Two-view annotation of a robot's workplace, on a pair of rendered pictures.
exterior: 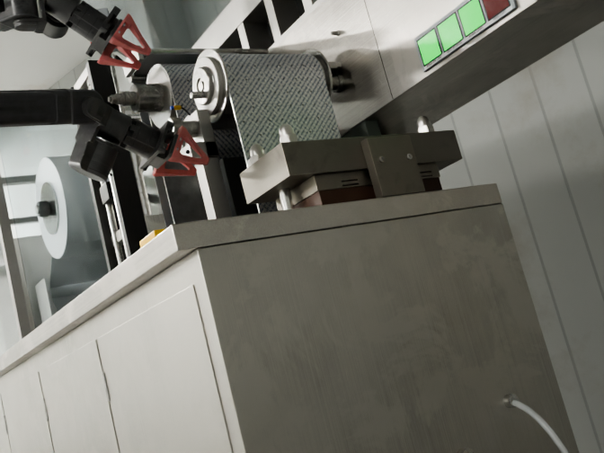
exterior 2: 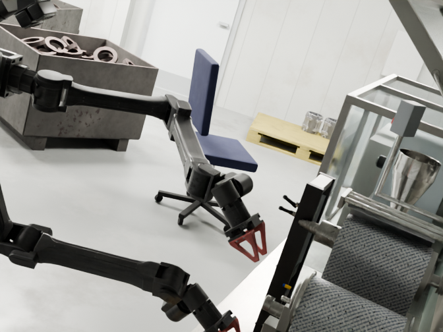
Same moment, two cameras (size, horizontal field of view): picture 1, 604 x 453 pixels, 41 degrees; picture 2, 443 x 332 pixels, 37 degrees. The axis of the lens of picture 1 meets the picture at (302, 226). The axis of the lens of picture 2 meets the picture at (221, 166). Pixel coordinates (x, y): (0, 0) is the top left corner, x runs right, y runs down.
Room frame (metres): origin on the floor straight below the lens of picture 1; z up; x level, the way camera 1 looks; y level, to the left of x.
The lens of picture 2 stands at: (0.40, -0.85, 1.99)
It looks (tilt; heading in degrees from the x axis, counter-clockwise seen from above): 18 degrees down; 51
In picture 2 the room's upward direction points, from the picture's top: 18 degrees clockwise
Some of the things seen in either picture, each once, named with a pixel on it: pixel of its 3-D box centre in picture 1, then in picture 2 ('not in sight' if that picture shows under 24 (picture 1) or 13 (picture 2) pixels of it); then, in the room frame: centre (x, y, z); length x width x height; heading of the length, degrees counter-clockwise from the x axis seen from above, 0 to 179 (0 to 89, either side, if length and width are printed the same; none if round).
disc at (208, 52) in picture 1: (210, 85); (303, 298); (1.54, 0.11, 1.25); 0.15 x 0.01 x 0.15; 34
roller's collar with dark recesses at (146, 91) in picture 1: (146, 98); (328, 234); (1.73, 0.27, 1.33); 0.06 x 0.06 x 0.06; 34
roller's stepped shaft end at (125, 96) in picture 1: (121, 99); (308, 225); (1.70, 0.32, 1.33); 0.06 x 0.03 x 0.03; 124
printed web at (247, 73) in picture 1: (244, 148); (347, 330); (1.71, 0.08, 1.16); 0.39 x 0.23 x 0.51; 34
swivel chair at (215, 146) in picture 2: not in sight; (215, 141); (3.31, 2.94, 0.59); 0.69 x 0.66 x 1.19; 143
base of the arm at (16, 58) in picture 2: not in sight; (22, 79); (1.07, 0.99, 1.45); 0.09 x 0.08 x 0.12; 50
